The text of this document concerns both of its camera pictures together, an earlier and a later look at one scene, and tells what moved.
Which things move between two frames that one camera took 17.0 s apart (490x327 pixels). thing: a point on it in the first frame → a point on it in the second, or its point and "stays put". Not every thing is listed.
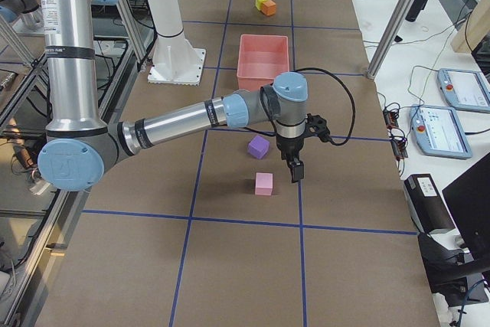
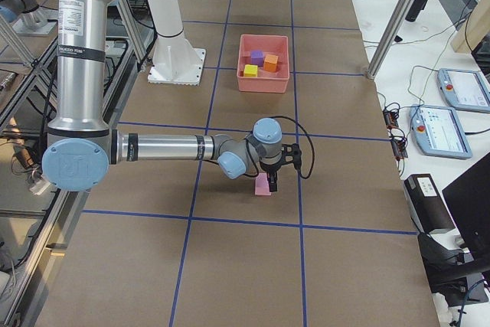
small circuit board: x=398 y=140 stays put
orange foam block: x=268 y=8 → x=270 y=63
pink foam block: x=264 y=184 stays put
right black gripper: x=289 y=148 → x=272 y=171
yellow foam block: x=259 y=0 → x=250 y=71
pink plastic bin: x=260 y=58 stays put
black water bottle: x=419 y=3 stays put
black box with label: x=426 y=204 stays put
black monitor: x=468 y=201 stays put
